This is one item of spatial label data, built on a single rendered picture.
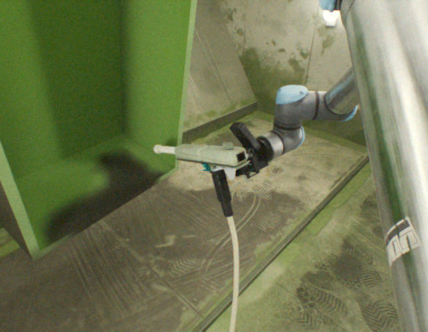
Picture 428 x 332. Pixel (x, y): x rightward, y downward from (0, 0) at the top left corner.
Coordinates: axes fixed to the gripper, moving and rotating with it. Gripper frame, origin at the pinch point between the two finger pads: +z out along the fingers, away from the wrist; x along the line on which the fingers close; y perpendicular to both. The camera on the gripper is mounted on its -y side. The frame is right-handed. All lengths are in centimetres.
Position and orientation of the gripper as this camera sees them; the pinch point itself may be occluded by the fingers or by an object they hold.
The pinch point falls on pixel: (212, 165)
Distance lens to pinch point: 83.1
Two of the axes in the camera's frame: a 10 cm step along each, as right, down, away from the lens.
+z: -7.7, 3.5, -5.4
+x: -6.0, -0.9, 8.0
